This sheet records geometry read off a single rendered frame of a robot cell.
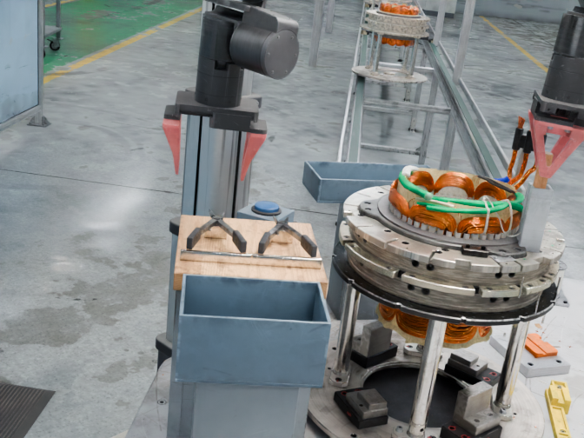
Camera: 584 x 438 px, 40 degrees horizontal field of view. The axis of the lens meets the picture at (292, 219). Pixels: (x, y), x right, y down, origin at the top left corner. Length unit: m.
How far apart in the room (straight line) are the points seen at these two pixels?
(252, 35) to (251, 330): 0.33
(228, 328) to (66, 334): 2.15
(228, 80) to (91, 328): 2.16
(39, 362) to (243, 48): 2.06
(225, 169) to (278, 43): 0.56
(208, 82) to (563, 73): 0.44
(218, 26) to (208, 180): 0.54
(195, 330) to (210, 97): 0.28
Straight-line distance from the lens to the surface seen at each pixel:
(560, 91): 1.06
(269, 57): 0.91
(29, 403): 2.63
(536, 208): 1.10
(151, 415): 1.22
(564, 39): 1.06
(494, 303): 1.10
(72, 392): 2.69
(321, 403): 1.24
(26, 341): 2.98
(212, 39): 0.96
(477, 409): 1.22
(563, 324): 1.70
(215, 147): 1.42
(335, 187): 1.40
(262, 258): 1.01
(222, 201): 1.46
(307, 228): 1.15
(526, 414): 1.33
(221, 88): 0.97
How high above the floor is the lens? 1.48
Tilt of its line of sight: 20 degrees down
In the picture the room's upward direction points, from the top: 7 degrees clockwise
